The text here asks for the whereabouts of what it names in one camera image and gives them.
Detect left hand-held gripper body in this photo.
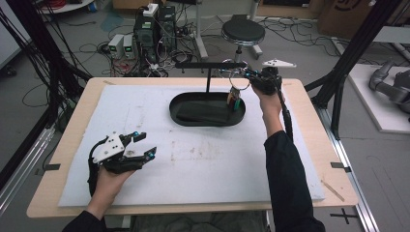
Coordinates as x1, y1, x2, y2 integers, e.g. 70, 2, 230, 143
91, 130, 147, 176

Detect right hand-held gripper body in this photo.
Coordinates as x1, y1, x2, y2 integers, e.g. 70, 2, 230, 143
253, 58, 297, 96

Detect key ring with coloured tags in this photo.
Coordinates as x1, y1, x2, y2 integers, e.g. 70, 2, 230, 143
220, 59, 252, 112

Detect black oval tray with hanger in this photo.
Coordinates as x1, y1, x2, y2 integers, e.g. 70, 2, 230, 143
168, 61, 248, 128

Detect person's right hand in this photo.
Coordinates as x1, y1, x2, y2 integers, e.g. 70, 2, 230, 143
250, 84, 286, 115

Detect person's left hand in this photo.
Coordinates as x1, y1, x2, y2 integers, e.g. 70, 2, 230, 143
93, 166, 137, 202

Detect white foam mat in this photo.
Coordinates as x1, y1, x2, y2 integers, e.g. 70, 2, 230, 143
57, 84, 326, 208

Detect black round stool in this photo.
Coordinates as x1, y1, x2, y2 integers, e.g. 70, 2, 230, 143
220, 14, 267, 78

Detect person's grey pants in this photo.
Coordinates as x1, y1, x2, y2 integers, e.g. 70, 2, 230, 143
130, 211, 269, 232

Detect white power supply box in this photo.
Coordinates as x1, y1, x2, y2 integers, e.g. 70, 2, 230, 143
107, 33, 126, 60
122, 33, 136, 60

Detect black computer tower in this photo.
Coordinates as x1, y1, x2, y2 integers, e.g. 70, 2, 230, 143
132, 13, 161, 65
157, 5, 178, 53

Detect cardboard box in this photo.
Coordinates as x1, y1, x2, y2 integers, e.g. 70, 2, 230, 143
316, 0, 390, 41

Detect white platform board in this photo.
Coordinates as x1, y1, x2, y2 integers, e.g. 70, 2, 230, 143
347, 63, 410, 135

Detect white power adapter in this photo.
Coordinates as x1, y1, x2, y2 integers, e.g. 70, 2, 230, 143
142, 3, 160, 18

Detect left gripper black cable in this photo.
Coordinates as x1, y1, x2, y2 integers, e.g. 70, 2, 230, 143
87, 136, 109, 197

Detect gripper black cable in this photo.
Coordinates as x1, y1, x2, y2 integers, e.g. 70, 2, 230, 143
273, 76, 295, 143
87, 136, 109, 197

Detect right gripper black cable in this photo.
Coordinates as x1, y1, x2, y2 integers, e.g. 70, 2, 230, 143
273, 76, 295, 143

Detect aluminium rail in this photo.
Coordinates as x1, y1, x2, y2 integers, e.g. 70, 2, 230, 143
0, 126, 56, 216
316, 105, 381, 232

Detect black frame post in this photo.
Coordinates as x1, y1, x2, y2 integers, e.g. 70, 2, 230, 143
304, 0, 402, 140
0, 0, 94, 191

